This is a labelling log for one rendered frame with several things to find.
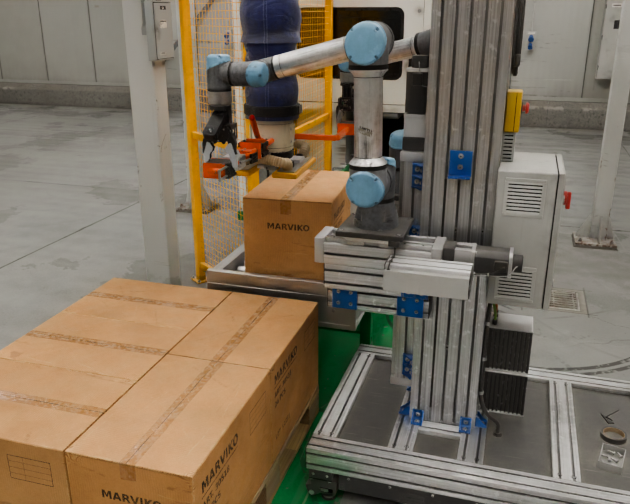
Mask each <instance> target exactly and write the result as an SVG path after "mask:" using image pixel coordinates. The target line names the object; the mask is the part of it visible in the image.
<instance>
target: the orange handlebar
mask: <svg viewBox="0 0 630 504"><path fill-rule="evenodd" d="M348 132H349V127H344V128H343V129H342V130H341V131H340V132H338V133H337V134H336V135H323V134H302V133H295V139H304V140H325V141H339V140H340V139H342V138H343V137H344V136H345V135H346V134H347V133H348ZM237 150H239V152H240V154H245V155H246V159H249V158H250V154H252V153H255V152H258V149H257V148H253V149H247V148H246V147H244V148H242V149H241V148H238V149H237ZM218 169H221V168H208V169H207V172H208V173H209V174H210V175H218Z"/></svg>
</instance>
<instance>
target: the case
mask: <svg viewBox="0 0 630 504"><path fill-rule="evenodd" d="M348 178H349V172H344V171H324V170H306V171H305V172H304V173H303V174H301V175H300V176H299V177H298V178H297V179H283V178H272V175H270V176H269V177H268V178H267V179H265V180H264V181H263V182H261V183H260V184H259V185H258V186H256V187H255V188H254V189H253V190H251V191H250V192H249V193H248V194H246V195H245V196H244V197H243V222H244V248H245V272H250V273H258V274H267V275H276V276H285V277H294V278H303V279H312V280H321V281H324V263H319V262H315V237H316V236H317V235H318V233H319V232H320V231H321V230H322V229H323V228H324V227H325V226H329V227H334V228H339V227H340V225H341V224H342V223H343V222H344V221H345V220H346V219H347V218H348V217H349V216H350V209H351V201H350V200H349V198H348V196H347V194H346V183H347V180H348Z"/></svg>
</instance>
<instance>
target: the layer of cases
mask: <svg viewBox="0 0 630 504"><path fill-rule="evenodd" d="M317 385H318V302H312V301H303V300H295V299H287V298H279V297H270V296H262V295H254V294H246V293H237V292H229V291H221V290H213V289H204V288H196V287H188V286H180V285H171V284H163V283H155V282H147V281H138V280H130V279H122V278H113V279H111V280H110V281H108V282H107V283H105V284H103V285H102V286H100V287H99V288H97V289H96V290H94V291H92V292H91V293H89V294H88V295H86V296H85V297H83V298H81V299H80V300H78V301H77V302H75V303H74V304H72V305H71V306H69V307H67V308H66V309H64V310H63V311H61V312H60V313H58V314H56V315H55V316H53V317H52V318H50V319H49V320H47V321H45V322H44V323H42V324H41V325H39V326H38V327H36V328H35V329H33V330H31V331H30V332H28V333H27V334H25V335H24V336H22V337H20V338H19V339H17V340H16V341H14V342H13V343H11V344H9V345H8V346H6V347H5V348H3V349H2V350H0V504H251V502H252V500H253V498H254V497H255V495H256V493H257V491H258V489H259V488H260V486H261V484H262V482H263V481H264V479H265V477H266V475H267V474H268V472H269V470H270V468H271V466H272V464H273V463H274V461H275V459H276V458H277V456H278V454H279V452H280V450H281V449H282V447H283V445H284V443H285V442H286V440H287V438H288V436H289V434H290V433H291V431H292V429H293V427H294V426H295V424H296V422H297V420H298V418H299V417H300V415H301V413H302V411H303V410H304V408H305V406H306V404H307V403H308V401H309V399H310V397H311V395H312V394H313V392H314V390H315V388H316V387H317Z"/></svg>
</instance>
